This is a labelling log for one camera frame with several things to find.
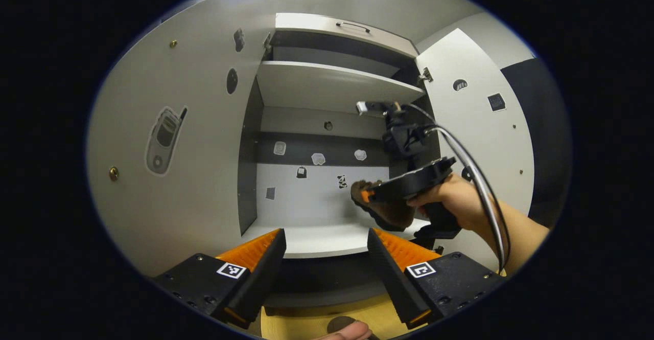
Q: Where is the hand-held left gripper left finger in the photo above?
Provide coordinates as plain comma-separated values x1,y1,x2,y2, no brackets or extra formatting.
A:
153,229,287,329

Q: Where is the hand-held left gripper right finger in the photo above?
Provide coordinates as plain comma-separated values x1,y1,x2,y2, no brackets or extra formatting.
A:
368,228,504,329

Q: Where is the brown shoe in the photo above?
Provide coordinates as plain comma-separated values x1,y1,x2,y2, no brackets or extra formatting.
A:
351,179,415,232
327,316,361,330

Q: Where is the white shoe cabinet door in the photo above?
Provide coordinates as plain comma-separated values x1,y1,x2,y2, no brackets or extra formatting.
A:
87,0,272,279
415,28,535,271

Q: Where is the white shoe cabinet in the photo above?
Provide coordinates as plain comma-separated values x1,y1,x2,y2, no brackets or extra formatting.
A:
238,13,442,310

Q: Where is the white cabinet drawer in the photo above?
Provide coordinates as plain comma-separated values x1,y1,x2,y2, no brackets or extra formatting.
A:
275,13,419,58

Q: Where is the right hand-held gripper cable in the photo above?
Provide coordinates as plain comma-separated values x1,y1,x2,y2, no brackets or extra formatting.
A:
404,104,511,274

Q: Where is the metal drawer handle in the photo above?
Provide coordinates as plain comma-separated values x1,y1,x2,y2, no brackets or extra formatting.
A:
336,21,371,34

